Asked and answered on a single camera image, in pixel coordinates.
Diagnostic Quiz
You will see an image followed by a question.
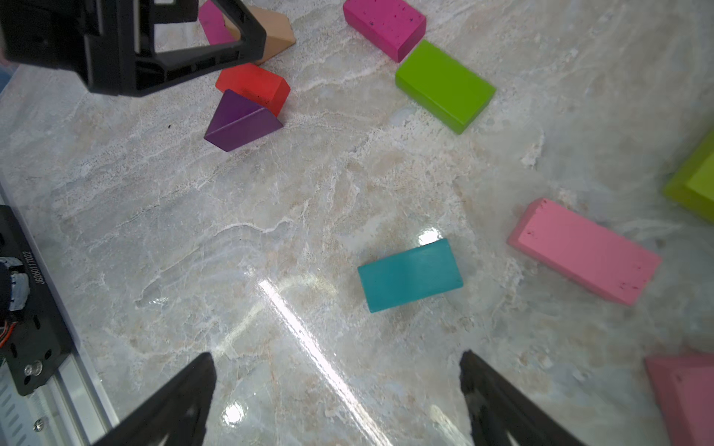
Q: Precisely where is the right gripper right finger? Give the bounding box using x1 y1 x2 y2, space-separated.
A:
459 350 583 446

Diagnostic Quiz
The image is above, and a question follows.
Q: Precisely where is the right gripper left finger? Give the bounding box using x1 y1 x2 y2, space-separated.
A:
97 352 217 445

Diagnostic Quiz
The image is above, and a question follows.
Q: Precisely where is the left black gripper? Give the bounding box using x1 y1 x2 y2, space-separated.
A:
1 1 267 98

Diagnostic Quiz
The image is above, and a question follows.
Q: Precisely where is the red rectangular block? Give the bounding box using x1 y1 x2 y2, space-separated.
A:
215 63 291 116

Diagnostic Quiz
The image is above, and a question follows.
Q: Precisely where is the teal rectangular block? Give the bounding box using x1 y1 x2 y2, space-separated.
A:
358 239 464 313

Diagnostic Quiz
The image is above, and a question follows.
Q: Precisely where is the hot pink rectangular block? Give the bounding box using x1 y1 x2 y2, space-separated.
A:
508 198 662 306

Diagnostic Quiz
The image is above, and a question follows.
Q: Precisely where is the light pink rectangular block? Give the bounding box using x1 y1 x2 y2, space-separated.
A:
644 353 713 445

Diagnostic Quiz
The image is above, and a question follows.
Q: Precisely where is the magenta rectangular block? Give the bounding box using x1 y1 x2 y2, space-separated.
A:
343 0 427 62

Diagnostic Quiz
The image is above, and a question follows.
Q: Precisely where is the green rectangular block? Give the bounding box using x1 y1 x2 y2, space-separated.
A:
395 40 496 135

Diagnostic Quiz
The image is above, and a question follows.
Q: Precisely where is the purple triangular block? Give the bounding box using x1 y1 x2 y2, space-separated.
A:
204 90 283 152

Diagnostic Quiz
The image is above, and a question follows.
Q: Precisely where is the natural wood triangular block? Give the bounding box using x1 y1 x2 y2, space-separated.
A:
247 6 296 66

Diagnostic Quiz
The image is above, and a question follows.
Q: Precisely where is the lime green small block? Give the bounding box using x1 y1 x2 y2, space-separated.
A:
663 130 713 223

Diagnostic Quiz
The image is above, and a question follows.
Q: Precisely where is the aluminium front rail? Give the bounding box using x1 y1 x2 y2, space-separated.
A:
1 191 118 445

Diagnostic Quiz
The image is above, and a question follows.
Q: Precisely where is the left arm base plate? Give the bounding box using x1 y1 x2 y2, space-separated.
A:
1 206 74 396

